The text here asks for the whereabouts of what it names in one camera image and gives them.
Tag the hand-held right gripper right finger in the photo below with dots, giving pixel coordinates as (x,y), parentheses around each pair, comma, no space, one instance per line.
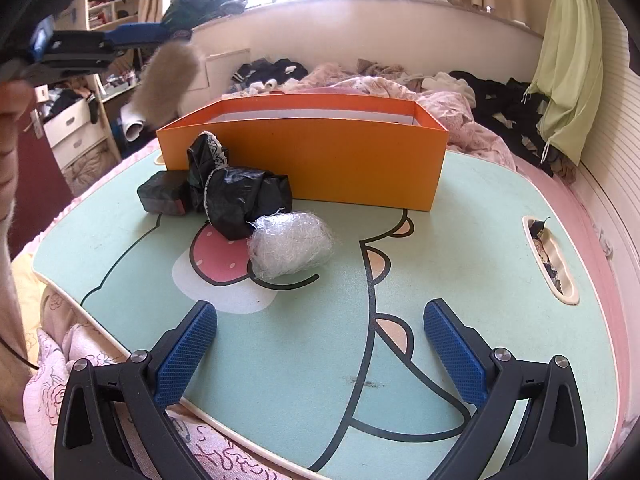
(455,355)

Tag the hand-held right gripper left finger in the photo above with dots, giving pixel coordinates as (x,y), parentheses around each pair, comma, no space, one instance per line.
(185,355)

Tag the grey furry pom-pom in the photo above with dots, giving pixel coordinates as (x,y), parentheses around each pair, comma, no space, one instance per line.
(165,85)

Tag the black plastic bag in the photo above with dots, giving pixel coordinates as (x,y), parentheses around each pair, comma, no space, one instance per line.
(235,195)

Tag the orange cardboard box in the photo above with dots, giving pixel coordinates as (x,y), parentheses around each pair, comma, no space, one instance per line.
(325,160)

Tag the green cartoon-print desktop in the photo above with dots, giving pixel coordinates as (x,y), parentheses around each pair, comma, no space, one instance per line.
(475,240)

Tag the wrappers in desktop slot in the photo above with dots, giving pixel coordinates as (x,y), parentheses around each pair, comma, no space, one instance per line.
(545,260)

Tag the person's left hand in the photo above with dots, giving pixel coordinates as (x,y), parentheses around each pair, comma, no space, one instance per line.
(7,135)

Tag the cream bookshelf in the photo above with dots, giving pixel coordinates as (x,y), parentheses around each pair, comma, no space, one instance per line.
(100,10)

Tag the white drawer cabinet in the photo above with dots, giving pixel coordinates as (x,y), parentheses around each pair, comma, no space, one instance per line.
(70,130)

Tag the white paper roll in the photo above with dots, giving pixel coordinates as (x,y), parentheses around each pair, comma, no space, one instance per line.
(132,127)

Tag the cream bedroom desk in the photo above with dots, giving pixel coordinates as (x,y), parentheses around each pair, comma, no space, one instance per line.
(227,70)

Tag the pink floral quilt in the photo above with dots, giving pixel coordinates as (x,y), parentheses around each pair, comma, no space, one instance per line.
(50,385)

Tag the black white-striped clothes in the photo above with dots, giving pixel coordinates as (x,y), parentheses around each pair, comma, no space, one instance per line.
(280,70)

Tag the dark red door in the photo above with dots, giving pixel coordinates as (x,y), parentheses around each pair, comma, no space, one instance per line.
(40,200)

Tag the clear plastic wrap ball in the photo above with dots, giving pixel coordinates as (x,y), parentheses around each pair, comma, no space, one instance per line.
(290,245)

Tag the small black box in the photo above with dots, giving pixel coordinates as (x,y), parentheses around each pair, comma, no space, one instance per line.
(160,192)

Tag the beige garment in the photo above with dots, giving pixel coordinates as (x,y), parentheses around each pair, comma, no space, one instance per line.
(377,67)

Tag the black clothes pile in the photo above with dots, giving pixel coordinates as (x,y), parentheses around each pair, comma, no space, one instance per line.
(505,105)

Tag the white garment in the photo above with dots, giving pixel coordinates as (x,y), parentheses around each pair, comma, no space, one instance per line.
(450,85)

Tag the light green cloth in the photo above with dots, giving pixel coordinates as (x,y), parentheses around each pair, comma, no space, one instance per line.
(570,85)

